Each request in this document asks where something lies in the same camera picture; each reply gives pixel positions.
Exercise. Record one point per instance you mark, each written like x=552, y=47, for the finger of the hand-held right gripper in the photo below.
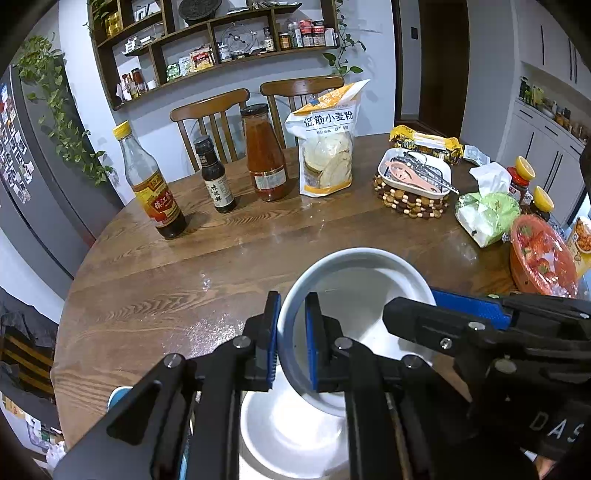
x=429, y=325
x=471, y=307

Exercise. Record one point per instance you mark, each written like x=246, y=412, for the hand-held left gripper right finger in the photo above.
x=312, y=346

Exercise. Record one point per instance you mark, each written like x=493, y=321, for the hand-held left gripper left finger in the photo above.
x=273, y=337

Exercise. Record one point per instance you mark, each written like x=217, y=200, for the small thick-rimmed white bowl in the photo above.
x=360, y=286

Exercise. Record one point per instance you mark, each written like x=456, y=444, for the white ribbed bowl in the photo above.
x=286, y=434

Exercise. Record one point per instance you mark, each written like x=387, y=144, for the red strawberry box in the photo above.
x=540, y=254

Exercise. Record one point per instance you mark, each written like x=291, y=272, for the green tissue pack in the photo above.
x=485, y=217

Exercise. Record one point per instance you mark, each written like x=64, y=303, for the wooden bead trivet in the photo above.
x=406, y=207

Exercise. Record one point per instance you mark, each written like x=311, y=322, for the white rectangular dish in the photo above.
x=436, y=191

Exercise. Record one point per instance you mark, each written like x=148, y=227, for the yellow-capped honey bottle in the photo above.
x=521, y=180
x=542, y=203

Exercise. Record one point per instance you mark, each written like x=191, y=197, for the orange printed snack box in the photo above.
x=582, y=237

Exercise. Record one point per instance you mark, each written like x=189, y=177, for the metal utensil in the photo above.
x=434, y=177

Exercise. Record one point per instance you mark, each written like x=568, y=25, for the pink spoon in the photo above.
x=406, y=177

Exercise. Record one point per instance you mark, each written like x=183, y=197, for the small white packet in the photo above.
x=476, y=156

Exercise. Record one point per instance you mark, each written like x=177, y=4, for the small dark soy sauce bottle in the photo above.
x=219, y=184

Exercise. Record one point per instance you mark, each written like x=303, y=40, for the yellow snack packet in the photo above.
x=429, y=141

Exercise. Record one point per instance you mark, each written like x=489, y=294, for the red sauce jar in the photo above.
x=268, y=161

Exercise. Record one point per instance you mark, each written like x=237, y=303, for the white storage cabinet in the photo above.
x=545, y=138

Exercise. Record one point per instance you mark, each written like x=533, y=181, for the vinegar bottle with yellow cap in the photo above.
x=152, y=194

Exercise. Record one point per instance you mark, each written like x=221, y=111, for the white and yellow flour bag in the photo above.
x=328, y=152

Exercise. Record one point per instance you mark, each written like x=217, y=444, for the row of pantry jars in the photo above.
x=554, y=108

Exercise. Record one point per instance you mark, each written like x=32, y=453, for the wooden dining chair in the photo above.
x=207, y=115
x=295, y=90

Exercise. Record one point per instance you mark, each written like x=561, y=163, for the dark wooden door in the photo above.
x=443, y=64

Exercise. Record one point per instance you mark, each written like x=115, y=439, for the wooden slatted chair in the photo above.
x=27, y=364

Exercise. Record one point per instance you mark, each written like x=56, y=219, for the chair with dark cloth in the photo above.
x=23, y=314

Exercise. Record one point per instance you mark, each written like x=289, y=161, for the small cardboard box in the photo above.
x=39, y=434

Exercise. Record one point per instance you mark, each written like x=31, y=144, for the grey refrigerator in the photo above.
x=41, y=184

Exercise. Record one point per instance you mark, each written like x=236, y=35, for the group of snack packets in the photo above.
x=194, y=62

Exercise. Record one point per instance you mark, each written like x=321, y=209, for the small hanging vine plant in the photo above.
x=344, y=50

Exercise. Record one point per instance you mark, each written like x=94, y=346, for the group of red sauce bottles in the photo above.
x=134, y=83

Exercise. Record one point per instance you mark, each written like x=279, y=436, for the row of spice jars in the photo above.
x=307, y=34

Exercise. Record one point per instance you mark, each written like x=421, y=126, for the green trailing vine plant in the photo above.
x=60, y=115

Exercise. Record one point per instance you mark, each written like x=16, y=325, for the cluster of fridge photo magnets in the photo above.
x=16, y=147

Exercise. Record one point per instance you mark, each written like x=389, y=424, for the dark wooden wall shelf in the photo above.
x=159, y=46

